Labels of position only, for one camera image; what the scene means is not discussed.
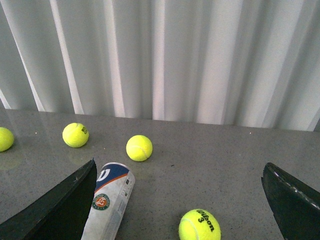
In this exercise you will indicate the white pleated curtain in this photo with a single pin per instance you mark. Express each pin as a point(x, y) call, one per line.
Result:
point(251, 63)

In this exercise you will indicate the Wilson tennis ball can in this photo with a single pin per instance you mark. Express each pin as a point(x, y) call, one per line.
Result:
point(114, 186)

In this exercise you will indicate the Wilson 3 tennis ball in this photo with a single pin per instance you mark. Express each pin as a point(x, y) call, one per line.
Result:
point(199, 224)

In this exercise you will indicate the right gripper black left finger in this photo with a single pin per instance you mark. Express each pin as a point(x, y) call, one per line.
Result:
point(60, 214)

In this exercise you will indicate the tennis ball with black logo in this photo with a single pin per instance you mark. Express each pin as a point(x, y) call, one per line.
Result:
point(75, 135)

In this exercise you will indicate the plain centre tennis ball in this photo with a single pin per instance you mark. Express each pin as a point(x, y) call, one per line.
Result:
point(139, 148)

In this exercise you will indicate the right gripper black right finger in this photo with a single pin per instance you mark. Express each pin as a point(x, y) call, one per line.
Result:
point(295, 205)

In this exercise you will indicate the tennis ball far left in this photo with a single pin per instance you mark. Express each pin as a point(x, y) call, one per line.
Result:
point(6, 139)

